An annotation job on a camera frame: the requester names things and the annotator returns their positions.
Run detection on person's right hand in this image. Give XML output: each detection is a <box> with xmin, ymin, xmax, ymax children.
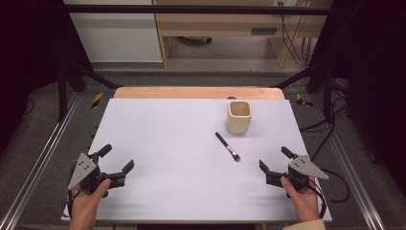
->
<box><xmin>281</xmin><ymin>175</ymin><xmax>321</xmax><ymax>223</ymax></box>

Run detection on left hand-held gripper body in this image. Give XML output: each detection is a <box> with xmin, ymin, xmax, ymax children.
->
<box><xmin>67</xmin><ymin>152</ymin><xmax>127</xmax><ymax>199</ymax></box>

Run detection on person's left hand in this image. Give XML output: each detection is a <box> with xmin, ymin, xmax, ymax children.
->
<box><xmin>68</xmin><ymin>177</ymin><xmax>112</xmax><ymax>224</ymax></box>

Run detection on black horizontal frame bar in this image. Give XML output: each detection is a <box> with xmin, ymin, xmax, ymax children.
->
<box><xmin>62</xmin><ymin>4</ymin><xmax>331</xmax><ymax>16</ymax></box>

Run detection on black makeup brush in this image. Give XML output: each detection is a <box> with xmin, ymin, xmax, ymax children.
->
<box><xmin>214</xmin><ymin>131</ymin><xmax>241</xmax><ymax>163</ymax></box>

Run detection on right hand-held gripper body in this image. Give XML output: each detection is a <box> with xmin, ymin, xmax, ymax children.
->
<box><xmin>265</xmin><ymin>154</ymin><xmax>330</xmax><ymax>199</ymax></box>

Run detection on black metal stand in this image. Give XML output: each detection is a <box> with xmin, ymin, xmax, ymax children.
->
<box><xmin>56</xmin><ymin>59</ymin><xmax>122</xmax><ymax>123</ymax></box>
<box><xmin>270</xmin><ymin>61</ymin><xmax>335</xmax><ymax>125</ymax></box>

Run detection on hand-held gripper cable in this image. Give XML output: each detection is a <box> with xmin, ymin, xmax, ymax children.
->
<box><xmin>306</xmin><ymin>177</ymin><xmax>327</xmax><ymax>220</ymax></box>
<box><xmin>66</xmin><ymin>188</ymin><xmax>78</xmax><ymax>219</ymax></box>

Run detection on beige square cup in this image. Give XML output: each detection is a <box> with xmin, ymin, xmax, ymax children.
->
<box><xmin>225</xmin><ymin>100</ymin><xmax>253</xmax><ymax>135</ymax></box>

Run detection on wooden desk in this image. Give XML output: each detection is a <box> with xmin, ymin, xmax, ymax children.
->
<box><xmin>152</xmin><ymin>0</ymin><xmax>333</xmax><ymax>69</ymax></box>

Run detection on grey desk label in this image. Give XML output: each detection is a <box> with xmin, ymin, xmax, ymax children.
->
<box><xmin>250</xmin><ymin>27</ymin><xmax>279</xmax><ymax>36</ymax></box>

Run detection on black curtain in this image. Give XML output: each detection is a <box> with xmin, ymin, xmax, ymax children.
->
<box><xmin>309</xmin><ymin>0</ymin><xmax>406</xmax><ymax>188</ymax></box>
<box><xmin>0</xmin><ymin>0</ymin><xmax>94</xmax><ymax>153</ymax></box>

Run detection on left hand-held gripper cable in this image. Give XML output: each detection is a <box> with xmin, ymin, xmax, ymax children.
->
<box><xmin>66</xmin><ymin>188</ymin><xmax>78</xmax><ymax>219</ymax></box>

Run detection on hanging black desk cables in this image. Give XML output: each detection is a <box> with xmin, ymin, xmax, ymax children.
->
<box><xmin>277</xmin><ymin>1</ymin><xmax>315</xmax><ymax>69</ymax></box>

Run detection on white cabinet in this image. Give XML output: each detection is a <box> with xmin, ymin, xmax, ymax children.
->
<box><xmin>62</xmin><ymin>0</ymin><xmax>164</xmax><ymax>63</ymax></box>

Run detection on white table board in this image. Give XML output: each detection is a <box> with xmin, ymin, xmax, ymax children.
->
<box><xmin>60</xmin><ymin>98</ymin><xmax>333</xmax><ymax>223</ymax></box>

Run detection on right hand-held gripper cable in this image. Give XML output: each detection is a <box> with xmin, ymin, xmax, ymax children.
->
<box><xmin>306</xmin><ymin>177</ymin><xmax>327</xmax><ymax>220</ymax></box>

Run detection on aluminium floor rail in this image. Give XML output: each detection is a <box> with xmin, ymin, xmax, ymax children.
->
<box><xmin>0</xmin><ymin>91</ymin><xmax>81</xmax><ymax>230</ymax></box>
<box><xmin>309</xmin><ymin>95</ymin><xmax>388</xmax><ymax>230</ymax></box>

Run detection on black floor cable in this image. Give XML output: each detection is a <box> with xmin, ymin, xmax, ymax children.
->
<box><xmin>309</xmin><ymin>123</ymin><xmax>351</xmax><ymax>204</ymax></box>

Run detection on wooden table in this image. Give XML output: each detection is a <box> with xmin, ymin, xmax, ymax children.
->
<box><xmin>113</xmin><ymin>86</ymin><xmax>286</xmax><ymax>101</ymax></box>

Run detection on yellow black floor tape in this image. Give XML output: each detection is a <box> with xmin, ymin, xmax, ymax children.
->
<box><xmin>90</xmin><ymin>91</ymin><xmax>104</xmax><ymax>110</ymax></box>
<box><xmin>295</xmin><ymin>93</ymin><xmax>314</xmax><ymax>108</ymax></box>

